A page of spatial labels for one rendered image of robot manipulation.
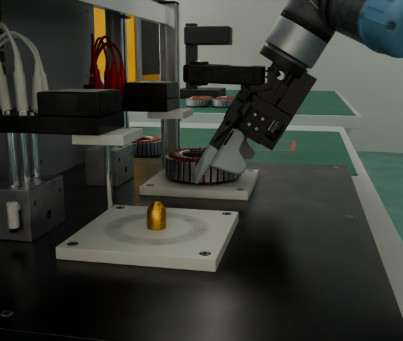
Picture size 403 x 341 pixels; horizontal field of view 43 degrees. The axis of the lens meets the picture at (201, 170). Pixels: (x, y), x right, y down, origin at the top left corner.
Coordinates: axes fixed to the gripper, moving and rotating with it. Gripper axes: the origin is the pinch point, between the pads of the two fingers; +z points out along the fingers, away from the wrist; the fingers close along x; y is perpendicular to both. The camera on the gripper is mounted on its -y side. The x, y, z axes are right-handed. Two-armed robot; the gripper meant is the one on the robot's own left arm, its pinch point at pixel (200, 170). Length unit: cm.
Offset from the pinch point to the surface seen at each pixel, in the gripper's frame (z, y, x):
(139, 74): 51, -105, 326
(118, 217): 3.4, -3.5, -21.8
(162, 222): -0.2, 1.1, -24.8
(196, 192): 0.8, 1.5, -7.6
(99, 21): 31, -152, 323
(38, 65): -7.1, -17.8, -24.4
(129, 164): 5.7, -10.1, 1.3
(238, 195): -1.9, 6.4, -7.6
